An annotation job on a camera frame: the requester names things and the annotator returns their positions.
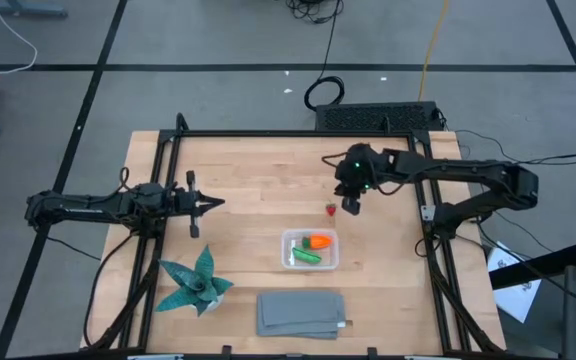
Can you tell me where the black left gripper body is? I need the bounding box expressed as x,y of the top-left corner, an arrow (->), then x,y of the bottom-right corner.
170,170 -> 204,239

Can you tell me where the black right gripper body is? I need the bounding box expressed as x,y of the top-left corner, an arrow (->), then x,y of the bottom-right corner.
334,143 -> 388,198

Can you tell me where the orange toy carrot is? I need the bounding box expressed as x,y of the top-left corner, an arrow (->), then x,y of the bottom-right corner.
301,233 -> 334,251

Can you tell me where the green toy pea pod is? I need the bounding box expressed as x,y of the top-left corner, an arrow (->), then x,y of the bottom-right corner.
291,246 -> 323,265

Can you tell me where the clear plastic tupperware container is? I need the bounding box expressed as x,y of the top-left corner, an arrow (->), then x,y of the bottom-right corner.
280,228 -> 340,271

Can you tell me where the black computer case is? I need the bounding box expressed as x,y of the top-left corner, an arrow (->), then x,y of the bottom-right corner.
314,101 -> 444,133

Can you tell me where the green artificial potted plant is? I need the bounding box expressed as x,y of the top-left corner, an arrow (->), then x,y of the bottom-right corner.
155,244 -> 235,319

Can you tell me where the grey folded cloth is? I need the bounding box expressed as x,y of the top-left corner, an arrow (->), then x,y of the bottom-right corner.
256,290 -> 348,341

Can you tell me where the white paper sheet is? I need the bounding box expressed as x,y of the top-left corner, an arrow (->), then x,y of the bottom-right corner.
486,241 -> 543,324

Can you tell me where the black metal bar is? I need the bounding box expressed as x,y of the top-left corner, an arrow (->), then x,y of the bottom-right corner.
487,242 -> 576,291

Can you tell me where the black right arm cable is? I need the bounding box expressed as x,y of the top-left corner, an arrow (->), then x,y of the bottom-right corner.
320,151 -> 352,170

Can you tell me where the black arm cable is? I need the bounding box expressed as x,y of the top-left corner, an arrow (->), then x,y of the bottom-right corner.
320,151 -> 352,170
116,166 -> 134,194

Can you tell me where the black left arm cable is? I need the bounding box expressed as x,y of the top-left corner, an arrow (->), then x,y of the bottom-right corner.
116,166 -> 134,194

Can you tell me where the black right base cable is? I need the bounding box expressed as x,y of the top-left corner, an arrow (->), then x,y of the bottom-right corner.
414,233 -> 440,261

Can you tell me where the black base cable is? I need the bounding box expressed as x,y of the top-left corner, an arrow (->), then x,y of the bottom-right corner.
414,233 -> 440,261
82,232 -> 137,349

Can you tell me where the black aluminium table frame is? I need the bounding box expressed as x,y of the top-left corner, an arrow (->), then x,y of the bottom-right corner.
80,112 -> 507,356

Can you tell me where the long black cable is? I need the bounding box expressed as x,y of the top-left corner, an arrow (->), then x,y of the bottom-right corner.
303,0 -> 345,112

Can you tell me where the black left base cable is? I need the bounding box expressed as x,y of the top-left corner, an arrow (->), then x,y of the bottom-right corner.
82,232 -> 137,349

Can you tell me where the yellow cable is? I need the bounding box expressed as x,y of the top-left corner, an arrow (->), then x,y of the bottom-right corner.
417,0 -> 452,101

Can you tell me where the thin black floor cable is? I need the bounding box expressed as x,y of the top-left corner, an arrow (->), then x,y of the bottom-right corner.
455,128 -> 576,174

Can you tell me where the black cable tangle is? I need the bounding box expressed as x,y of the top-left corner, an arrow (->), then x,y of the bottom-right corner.
285,0 -> 344,25

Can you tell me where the white cable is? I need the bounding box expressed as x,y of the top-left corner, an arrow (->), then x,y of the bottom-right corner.
0,0 -> 38,76

